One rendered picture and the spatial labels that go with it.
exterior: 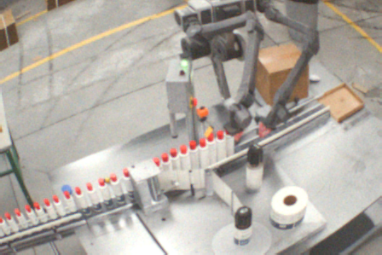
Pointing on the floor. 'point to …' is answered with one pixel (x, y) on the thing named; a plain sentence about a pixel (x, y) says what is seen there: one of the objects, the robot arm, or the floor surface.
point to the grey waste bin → (302, 14)
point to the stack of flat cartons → (8, 31)
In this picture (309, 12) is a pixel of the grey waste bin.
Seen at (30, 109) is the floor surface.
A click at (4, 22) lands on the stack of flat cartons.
